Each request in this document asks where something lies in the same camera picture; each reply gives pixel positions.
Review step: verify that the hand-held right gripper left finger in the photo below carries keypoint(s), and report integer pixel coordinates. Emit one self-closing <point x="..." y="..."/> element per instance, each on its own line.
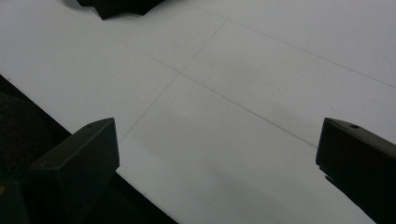
<point x="81" y="161"/>

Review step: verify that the black cloth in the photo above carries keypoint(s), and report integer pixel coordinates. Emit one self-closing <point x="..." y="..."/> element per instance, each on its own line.
<point x="121" y="6"/>

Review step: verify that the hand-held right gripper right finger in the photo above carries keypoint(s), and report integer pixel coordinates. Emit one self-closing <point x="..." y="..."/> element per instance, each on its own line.
<point x="358" y="158"/>

